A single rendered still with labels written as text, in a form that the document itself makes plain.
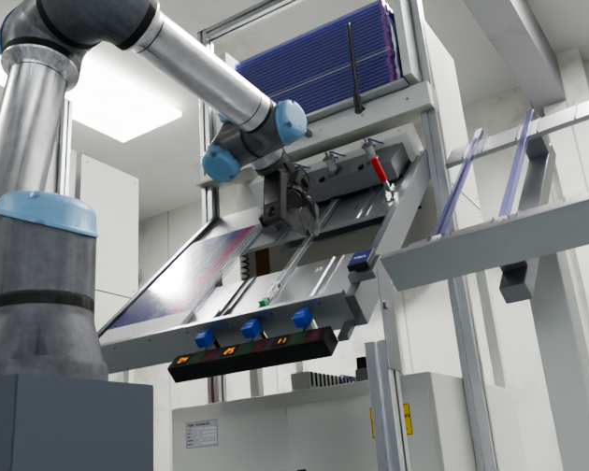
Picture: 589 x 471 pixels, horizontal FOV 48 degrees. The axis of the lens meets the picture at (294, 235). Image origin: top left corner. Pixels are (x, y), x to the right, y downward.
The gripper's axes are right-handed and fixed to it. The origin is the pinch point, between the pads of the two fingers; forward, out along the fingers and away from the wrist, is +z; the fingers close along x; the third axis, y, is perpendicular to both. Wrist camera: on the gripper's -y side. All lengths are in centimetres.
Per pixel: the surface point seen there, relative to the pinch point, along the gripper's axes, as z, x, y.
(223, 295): -3.5, 15.5, -18.5
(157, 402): 280, 369, 207
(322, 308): -6.9, -13.9, -33.0
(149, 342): -7.7, 26.6, -32.7
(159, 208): 170, 355, 358
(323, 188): 1.7, 2.0, 20.4
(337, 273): -4.1, -13.2, -20.9
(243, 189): 13, 46, 54
